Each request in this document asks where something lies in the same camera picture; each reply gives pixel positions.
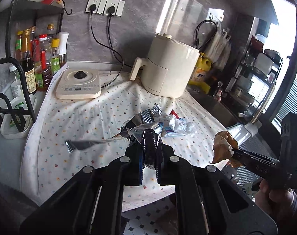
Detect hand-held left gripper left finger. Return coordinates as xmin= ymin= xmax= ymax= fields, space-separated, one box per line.
xmin=20 ymin=137 xmax=145 ymax=235

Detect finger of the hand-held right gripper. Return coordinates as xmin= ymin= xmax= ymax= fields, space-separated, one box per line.
xmin=244 ymin=163 xmax=280 ymax=181
xmin=233 ymin=149 xmax=280 ymax=167

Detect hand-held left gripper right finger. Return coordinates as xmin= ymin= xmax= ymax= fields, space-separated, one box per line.
xmin=155 ymin=142 xmax=278 ymax=235

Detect brown paper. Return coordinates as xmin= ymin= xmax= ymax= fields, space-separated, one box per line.
xmin=208 ymin=130 xmax=240 ymax=168

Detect silver foil wrapper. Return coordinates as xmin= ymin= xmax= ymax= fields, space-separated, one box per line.
xmin=66 ymin=110 xmax=164 ymax=170

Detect person's right hand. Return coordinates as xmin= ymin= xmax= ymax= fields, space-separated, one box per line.
xmin=255 ymin=178 xmax=297 ymax=217

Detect blue and white carton box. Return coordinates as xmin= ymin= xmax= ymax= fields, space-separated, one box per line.
xmin=162 ymin=125 xmax=188 ymax=138

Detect crumpled clear plastic wrap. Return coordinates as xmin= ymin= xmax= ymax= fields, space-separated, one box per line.
xmin=163 ymin=114 xmax=196 ymax=136

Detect window blinds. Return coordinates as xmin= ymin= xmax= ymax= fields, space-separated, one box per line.
xmin=273 ymin=71 xmax=297 ymax=157

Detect steel sink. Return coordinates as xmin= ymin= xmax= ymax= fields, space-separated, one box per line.
xmin=188 ymin=88 xmax=240 ymax=128

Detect floral printed tablecloth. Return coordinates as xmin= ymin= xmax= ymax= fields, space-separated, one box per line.
xmin=20 ymin=70 xmax=237 ymax=212

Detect crumpled foil ball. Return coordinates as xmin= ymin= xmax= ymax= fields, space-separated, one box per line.
xmin=151 ymin=104 xmax=163 ymax=116

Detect metal faucet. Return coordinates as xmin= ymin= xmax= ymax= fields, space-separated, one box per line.
xmin=213 ymin=82 xmax=224 ymax=102

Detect black dish rack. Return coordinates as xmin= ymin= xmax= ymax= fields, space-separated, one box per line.
xmin=225 ymin=35 xmax=284 ymax=125

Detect cream induction cooker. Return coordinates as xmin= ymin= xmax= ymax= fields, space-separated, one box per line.
xmin=56 ymin=68 xmax=102 ymax=100

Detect yellow detergent bottle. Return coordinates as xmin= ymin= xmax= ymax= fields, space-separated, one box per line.
xmin=189 ymin=52 xmax=213 ymax=89

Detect white plastic tub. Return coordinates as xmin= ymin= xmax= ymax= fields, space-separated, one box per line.
xmin=0 ymin=94 xmax=38 ymax=140

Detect cream air fryer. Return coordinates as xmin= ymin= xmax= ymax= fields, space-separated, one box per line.
xmin=129 ymin=33 xmax=200 ymax=99

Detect small white plastic bottle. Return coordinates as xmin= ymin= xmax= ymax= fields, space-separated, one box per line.
xmin=10 ymin=80 xmax=23 ymax=99

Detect row of condiment bottles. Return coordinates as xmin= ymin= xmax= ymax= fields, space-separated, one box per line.
xmin=15 ymin=24 xmax=61 ymax=95

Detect white oil sprayer bottle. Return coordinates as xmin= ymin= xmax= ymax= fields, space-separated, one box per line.
xmin=57 ymin=32 xmax=70 ymax=67

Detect black spice rack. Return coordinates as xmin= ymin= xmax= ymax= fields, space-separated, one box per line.
xmin=0 ymin=0 xmax=73 ymax=133

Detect black power cable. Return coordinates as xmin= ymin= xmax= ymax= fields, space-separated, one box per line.
xmin=101 ymin=7 xmax=125 ymax=89
xmin=90 ymin=5 xmax=133 ymax=68

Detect looped black cable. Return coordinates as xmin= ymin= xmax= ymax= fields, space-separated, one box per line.
xmin=194 ymin=20 xmax=218 ymax=50

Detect metal wall hook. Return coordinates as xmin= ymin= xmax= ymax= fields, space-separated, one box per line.
xmin=208 ymin=9 xmax=225 ymax=21

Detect white wall outlet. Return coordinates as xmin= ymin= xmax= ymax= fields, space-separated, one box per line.
xmin=104 ymin=0 xmax=126 ymax=17
xmin=85 ymin=0 xmax=107 ymax=14

